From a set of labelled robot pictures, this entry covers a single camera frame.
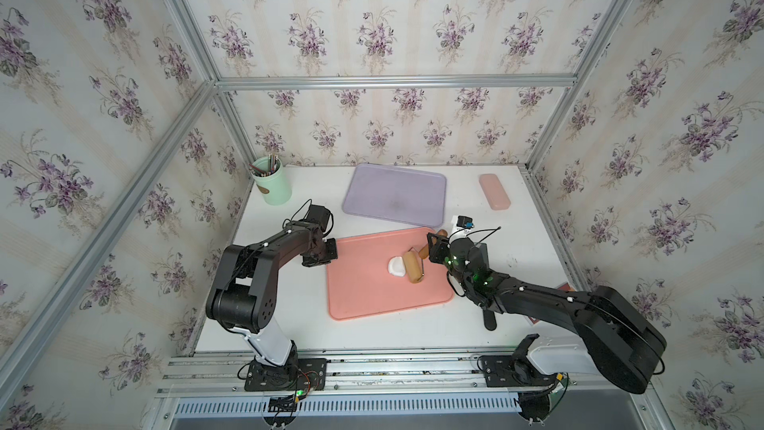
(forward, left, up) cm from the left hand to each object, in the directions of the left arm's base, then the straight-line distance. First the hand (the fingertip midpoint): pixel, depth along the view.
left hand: (331, 258), depth 94 cm
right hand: (+1, -31, +12) cm, 33 cm away
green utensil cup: (+23, +21, +12) cm, 33 cm away
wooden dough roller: (-2, -26, +3) cm, 26 cm away
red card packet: (-10, -72, +1) cm, 73 cm away
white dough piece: (-4, -21, +2) cm, 21 cm away
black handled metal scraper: (-19, -47, +1) cm, 50 cm away
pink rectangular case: (+27, -60, +2) cm, 66 cm away
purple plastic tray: (+27, -22, +1) cm, 35 cm away
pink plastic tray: (-8, -10, -3) cm, 13 cm away
